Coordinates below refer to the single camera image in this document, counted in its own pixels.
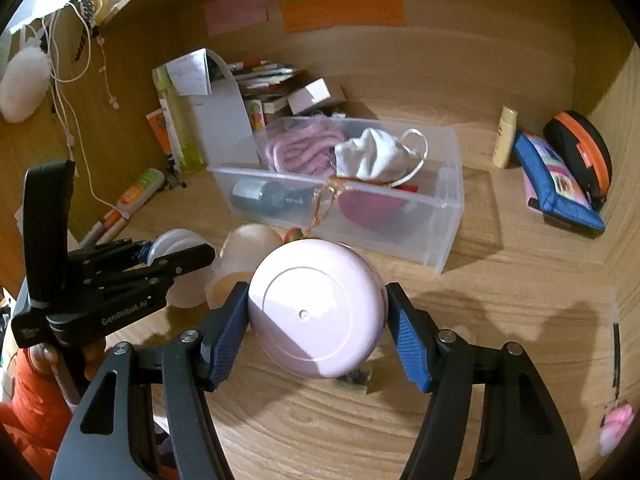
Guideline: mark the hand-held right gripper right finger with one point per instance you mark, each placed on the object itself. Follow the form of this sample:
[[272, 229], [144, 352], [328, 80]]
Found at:
[[412, 345]]

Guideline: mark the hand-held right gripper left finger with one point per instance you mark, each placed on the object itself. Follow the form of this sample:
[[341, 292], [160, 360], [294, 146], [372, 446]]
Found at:
[[227, 340]]

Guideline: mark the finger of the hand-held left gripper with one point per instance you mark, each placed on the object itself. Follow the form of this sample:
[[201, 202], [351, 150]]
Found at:
[[190, 257], [115, 252]]

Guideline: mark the white round jar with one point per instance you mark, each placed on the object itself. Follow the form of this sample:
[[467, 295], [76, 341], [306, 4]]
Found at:
[[186, 295]]

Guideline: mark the light blue bottle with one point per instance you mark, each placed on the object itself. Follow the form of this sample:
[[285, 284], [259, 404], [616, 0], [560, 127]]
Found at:
[[257, 196]]

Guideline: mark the pink round jar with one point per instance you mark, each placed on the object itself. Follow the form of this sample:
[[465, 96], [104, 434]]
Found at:
[[315, 310]]

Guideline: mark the clear plastic bin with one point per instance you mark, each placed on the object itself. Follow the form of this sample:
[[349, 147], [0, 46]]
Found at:
[[440, 240]]

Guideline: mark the wooden desktop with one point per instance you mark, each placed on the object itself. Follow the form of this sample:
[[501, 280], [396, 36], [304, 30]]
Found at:
[[500, 300]]

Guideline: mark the person's left hand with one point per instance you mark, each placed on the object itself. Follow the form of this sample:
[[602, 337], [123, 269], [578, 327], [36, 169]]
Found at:
[[92, 360]]

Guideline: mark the white marker pen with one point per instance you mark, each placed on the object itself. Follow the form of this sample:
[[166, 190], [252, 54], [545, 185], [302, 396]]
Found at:
[[105, 227]]

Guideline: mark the cream round jar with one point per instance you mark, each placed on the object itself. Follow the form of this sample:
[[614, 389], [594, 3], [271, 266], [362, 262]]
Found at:
[[250, 250]]

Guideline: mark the orange green tube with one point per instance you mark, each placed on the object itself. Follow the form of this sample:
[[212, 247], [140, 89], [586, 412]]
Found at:
[[140, 192]]

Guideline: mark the small red green toy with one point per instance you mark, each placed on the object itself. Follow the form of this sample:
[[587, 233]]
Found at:
[[292, 235]]

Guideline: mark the yellow green bottle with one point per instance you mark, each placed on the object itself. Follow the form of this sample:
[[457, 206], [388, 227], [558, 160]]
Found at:
[[182, 130]]

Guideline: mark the orange packet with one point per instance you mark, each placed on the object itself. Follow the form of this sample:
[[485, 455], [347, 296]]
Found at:
[[160, 132]]

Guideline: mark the white paper bag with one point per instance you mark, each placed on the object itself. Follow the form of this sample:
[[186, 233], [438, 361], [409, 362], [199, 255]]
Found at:
[[220, 120]]

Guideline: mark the white fluffy pompom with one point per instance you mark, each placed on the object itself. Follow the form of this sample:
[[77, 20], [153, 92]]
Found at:
[[22, 85]]

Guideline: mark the stack of books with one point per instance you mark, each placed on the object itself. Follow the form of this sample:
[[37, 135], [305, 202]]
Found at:
[[270, 85]]

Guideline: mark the small white box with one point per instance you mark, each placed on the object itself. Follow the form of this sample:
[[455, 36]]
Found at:
[[310, 96]]

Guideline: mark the black pen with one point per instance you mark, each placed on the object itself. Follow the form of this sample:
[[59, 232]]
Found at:
[[616, 355]]

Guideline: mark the blue zip pouch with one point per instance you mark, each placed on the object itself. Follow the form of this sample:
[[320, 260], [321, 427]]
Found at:
[[555, 185]]

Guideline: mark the pink paw toy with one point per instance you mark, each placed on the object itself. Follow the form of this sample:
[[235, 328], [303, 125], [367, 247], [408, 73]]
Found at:
[[617, 430]]

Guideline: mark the cream tube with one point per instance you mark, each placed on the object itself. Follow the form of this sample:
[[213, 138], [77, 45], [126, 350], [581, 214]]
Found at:
[[505, 137]]

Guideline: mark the pink sticky note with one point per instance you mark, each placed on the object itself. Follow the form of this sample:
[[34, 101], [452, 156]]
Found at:
[[235, 10]]

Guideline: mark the black orange round case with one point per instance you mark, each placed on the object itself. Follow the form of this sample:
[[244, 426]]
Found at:
[[585, 150]]

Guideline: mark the orange sticky note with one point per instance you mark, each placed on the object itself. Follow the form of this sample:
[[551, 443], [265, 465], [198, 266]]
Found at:
[[345, 12]]

